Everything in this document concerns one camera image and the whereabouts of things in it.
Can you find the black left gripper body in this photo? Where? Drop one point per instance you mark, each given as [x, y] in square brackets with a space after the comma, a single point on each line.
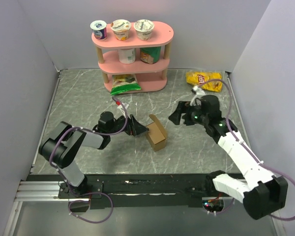
[120, 124]

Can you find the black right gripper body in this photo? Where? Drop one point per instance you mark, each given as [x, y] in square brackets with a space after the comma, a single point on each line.
[193, 116]

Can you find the brown cardboard box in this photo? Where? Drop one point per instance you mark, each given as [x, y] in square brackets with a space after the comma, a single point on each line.
[157, 134]

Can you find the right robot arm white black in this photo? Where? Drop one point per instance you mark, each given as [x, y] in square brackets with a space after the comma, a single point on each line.
[262, 193]

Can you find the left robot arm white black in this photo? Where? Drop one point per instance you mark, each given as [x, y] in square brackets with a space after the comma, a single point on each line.
[61, 146]

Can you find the green snack box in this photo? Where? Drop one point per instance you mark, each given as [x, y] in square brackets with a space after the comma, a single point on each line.
[150, 55]

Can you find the yellow Lays chip bag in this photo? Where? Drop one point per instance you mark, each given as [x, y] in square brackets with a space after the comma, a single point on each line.
[197, 78]

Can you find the green chip bag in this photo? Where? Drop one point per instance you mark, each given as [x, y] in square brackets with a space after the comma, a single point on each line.
[124, 83]

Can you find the white cup middle shelf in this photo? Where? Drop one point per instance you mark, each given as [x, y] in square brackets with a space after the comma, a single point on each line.
[127, 56]

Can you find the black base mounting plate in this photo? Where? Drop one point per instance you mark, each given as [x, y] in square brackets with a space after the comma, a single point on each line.
[144, 190]

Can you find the white Chobani yogurt cup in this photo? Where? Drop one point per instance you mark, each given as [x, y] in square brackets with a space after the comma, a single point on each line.
[144, 29]

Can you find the orange Chobani yogurt cup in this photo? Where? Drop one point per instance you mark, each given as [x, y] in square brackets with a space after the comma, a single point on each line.
[121, 29]

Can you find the purple white yogurt cup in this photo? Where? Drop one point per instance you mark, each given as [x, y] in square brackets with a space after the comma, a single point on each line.
[99, 29]

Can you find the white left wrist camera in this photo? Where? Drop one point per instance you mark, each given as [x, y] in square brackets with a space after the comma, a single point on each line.
[122, 107]

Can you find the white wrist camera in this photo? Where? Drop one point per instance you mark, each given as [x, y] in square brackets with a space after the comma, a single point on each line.
[122, 107]
[198, 93]

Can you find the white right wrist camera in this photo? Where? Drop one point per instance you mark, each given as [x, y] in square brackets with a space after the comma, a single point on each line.
[198, 93]

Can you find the aluminium rail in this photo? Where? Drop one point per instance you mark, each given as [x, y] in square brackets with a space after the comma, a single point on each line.
[38, 191]

